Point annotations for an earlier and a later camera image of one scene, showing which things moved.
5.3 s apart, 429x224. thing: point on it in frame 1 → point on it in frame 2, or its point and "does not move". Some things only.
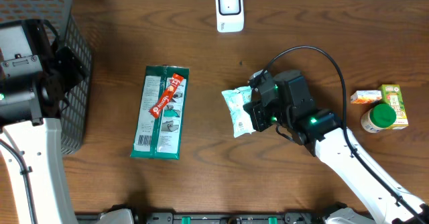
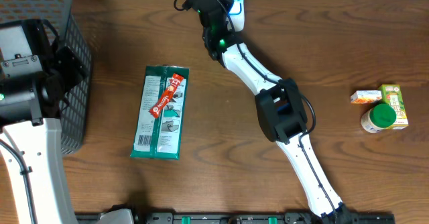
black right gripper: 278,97 → 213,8
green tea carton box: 392,94 does not move
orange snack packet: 365,96 does not move
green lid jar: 378,117 does not move
